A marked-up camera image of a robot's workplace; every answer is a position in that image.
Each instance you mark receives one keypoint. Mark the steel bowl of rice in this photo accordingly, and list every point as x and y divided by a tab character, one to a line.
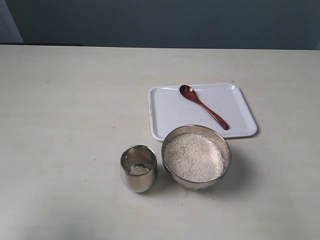
195	156

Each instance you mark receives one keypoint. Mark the brown wooden spoon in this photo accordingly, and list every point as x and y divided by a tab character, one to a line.
190	94

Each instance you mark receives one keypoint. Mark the white plastic tray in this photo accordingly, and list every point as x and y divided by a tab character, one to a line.
168	110

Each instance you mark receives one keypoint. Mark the stainless steel cup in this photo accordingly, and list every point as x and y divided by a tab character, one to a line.
139	169

